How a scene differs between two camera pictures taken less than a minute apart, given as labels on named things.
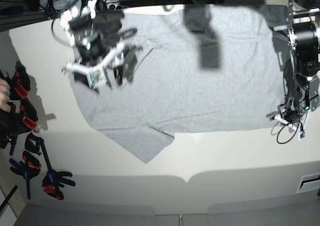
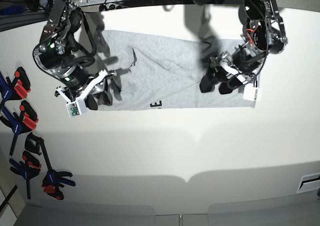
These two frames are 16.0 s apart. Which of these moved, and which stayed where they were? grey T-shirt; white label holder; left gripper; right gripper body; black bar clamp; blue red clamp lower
Moved: left gripper; grey T-shirt; right gripper body
Stayed: white label holder; blue red clamp lower; black bar clamp
